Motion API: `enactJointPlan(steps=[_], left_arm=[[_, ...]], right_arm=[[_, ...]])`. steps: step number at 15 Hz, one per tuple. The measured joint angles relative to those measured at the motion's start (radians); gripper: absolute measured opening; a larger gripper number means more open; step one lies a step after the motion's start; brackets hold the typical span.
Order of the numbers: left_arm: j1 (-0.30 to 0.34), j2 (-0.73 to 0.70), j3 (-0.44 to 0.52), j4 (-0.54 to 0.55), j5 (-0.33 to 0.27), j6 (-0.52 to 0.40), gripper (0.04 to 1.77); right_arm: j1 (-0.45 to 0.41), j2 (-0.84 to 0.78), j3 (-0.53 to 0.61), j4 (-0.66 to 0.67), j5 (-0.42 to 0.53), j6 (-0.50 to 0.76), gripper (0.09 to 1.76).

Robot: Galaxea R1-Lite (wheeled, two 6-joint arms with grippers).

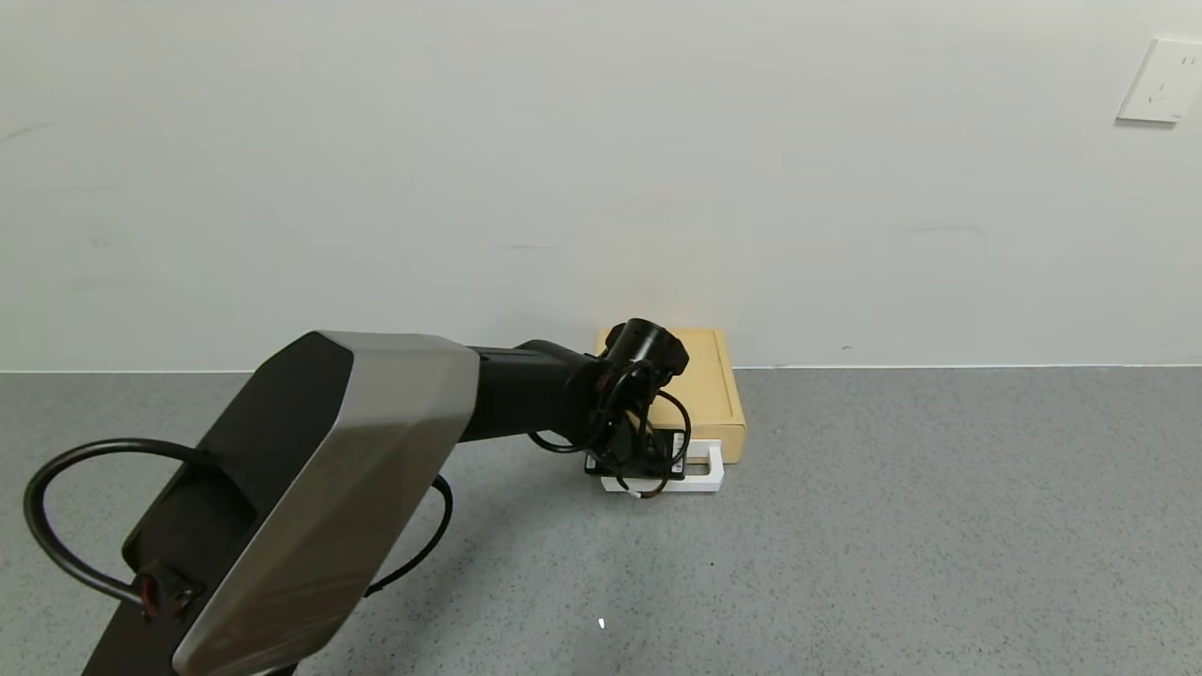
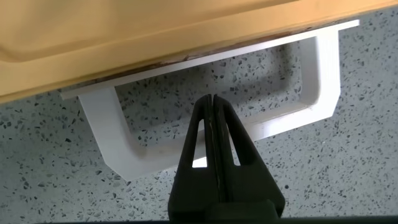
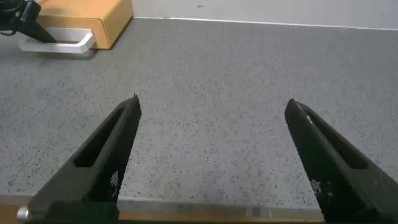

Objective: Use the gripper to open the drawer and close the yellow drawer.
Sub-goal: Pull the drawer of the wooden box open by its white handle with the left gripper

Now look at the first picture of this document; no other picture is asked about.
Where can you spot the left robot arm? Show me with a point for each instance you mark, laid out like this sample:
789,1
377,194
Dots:
376,422

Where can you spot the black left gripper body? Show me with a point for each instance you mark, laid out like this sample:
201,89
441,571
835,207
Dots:
637,461

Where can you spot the yellow drawer case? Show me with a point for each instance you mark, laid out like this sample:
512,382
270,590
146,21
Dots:
700,385

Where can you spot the white wall socket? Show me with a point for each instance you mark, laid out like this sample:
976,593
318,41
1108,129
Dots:
1160,80

